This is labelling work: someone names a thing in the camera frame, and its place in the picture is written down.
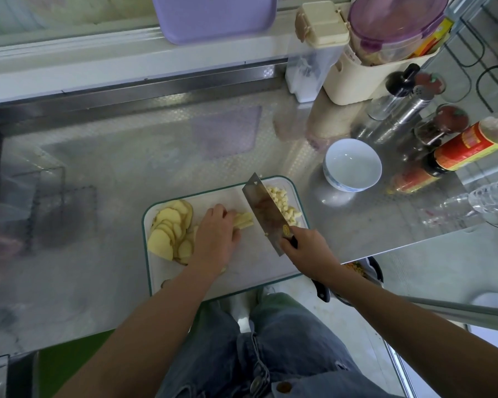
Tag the person's left hand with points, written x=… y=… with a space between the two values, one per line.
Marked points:
x=214 y=240

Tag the steel shaker brown cap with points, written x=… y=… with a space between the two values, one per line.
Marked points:
x=407 y=107

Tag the cream plastic canister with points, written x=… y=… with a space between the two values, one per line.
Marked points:
x=353 y=85

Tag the glass jar red lid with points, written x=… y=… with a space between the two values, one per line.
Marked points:
x=448 y=120

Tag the person's right hand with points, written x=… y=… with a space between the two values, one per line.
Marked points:
x=311 y=251

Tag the purple plastic cutting board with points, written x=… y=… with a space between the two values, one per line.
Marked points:
x=216 y=16

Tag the person's right forearm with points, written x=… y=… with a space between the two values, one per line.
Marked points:
x=427 y=331

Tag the white bowl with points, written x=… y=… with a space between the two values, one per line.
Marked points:
x=353 y=165

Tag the person's blue jeans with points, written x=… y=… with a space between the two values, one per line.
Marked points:
x=228 y=360

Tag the metal bowl with scraps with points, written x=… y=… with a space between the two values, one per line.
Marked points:
x=365 y=269

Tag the green mat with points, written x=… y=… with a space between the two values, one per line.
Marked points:
x=70 y=360

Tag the glass bottle black cap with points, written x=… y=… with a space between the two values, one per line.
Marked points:
x=394 y=87

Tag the person's left forearm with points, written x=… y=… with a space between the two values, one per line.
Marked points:
x=137 y=340

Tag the pile of yellow potato slices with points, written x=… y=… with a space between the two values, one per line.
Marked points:
x=170 y=232

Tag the pile of diced potato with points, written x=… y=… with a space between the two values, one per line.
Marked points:
x=284 y=204

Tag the white cutting board green rim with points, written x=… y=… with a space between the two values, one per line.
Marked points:
x=253 y=265

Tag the sauce bottle red label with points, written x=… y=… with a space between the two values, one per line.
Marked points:
x=469 y=146

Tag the purple lid food container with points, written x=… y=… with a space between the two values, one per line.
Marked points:
x=398 y=25

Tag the clear plastic bottle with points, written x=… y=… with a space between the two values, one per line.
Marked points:
x=473 y=203

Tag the white round plate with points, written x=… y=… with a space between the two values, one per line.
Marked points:
x=491 y=315

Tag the steel cleaver knife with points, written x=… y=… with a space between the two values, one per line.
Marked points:
x=264 y=209

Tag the clear container cream lid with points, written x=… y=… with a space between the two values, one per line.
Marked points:
x=311 y=60

